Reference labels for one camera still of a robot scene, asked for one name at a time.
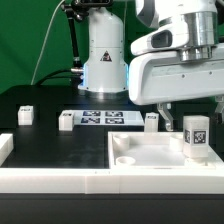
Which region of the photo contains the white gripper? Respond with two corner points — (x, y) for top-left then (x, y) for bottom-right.
(129, 46), (224, 132)

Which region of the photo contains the white square tabletop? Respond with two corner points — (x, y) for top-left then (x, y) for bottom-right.
(108, 132), (224, 170)

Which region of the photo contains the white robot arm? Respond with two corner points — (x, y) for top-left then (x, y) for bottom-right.
(78, 0), (224, 118)

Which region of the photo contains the white U-shaped obstacle fence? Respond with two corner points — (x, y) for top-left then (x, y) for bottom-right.
(0, 134), (224, 194)

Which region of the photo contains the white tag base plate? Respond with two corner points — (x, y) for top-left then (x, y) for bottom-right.
(64, 110), (144, 126)

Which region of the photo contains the black cable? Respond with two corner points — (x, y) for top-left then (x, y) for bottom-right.
(34, 67), (83, 87)

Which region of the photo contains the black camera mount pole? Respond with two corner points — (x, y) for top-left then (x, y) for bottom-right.
(61, 0), (113, 77)

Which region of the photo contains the white cable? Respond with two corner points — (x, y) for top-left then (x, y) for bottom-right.
(30, 0), (66, 86)

